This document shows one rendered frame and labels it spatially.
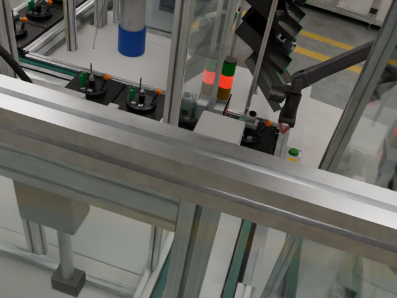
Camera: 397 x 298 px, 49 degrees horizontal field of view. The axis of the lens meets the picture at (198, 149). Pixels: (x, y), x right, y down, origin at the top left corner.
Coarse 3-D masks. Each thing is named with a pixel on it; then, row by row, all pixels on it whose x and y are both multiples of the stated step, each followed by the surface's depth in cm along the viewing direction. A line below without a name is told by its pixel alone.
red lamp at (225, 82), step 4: (220, 76) 154; (224, 76) 152; (232, 76) 153; (220, 80) 154; (224, 80) 153; (228, 80) 153; (232, 80) 154; (220, 84) 155; (224, 84) 154; (228, 84) 154; (224, 88) 155; (228, 88) 155
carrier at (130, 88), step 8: (128, 88) 206; (136, 88) 207; (120, 96) 200; (128, 96) 198; (136, 96) 199; (144, 96) 194; (152, 96) 200; (160, 96) 205; (112, 104) 192; (120, 104) 196; (128, 104) 193; (136, 104) 194; (144, 104) 195; (152, 104) 195; (160, 104) 200; (136, 112) 193; (144, 112) 193; (152, 112) 195; (160, 112) 195
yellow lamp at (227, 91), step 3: (219, 87) 156; (231, 87) 157; (219, 90) 157; (222, 90) 156; (225, 90) 156; (228, 90) 156; (219, 93) 157; (222, 93) 157; (225, 93) 157; (228, 93) 157; (216, 96) 159; (219, 96) 158; (222, 96) 157; (225, 96) 157; (228, 96) 158; (222, 99) 158; (225, 99) 158
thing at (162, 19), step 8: (120, 0) 266; (152, 0) 260; (160, 0) 258; (168, 0) 257; (120, 8) 269; (152, 8) 263; (160, 8) 262; (168, 8) 260; (152, 16) 266; (160, 16) 265; (168, 16) 263; (152, 24) 270; (160, 24) 268; (168, 24) 266; (168, 32) 270
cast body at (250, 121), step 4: (248, 112) 185; (252, 112) 184; (244, 116) 188; (248, 116) 183; (252, 116) 183; (256, 116) 184; (240, 120) 187; (244, 120) 186; (248, 120) 184; (252, 120) 184; (256, 120) 187; (248, 124) 185; (252, 124) 185; (256, 124) 185; (252, 128) 186
